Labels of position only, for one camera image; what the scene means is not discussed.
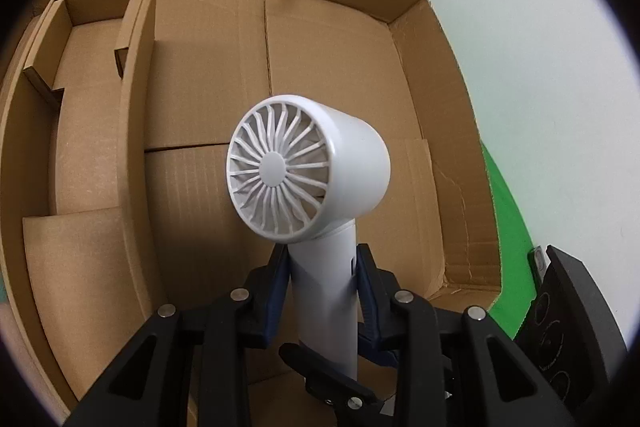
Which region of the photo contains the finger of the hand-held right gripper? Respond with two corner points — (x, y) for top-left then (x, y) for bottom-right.
(279, 342), (378, 415)

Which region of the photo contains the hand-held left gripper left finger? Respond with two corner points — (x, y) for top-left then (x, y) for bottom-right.
(65, 247), (291, 427)

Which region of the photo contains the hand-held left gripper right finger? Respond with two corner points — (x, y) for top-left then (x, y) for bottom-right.
(354, 243), (583, 427)

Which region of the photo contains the white hair dryer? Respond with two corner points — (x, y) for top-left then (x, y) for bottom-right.
(226, 95), (392, 380)

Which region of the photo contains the large cardboard box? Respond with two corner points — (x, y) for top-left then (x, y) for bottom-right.
(0, 0), (502, 427)

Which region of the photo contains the long brown cardboard box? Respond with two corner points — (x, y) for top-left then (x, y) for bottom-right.
(0, 0), (168, 423)

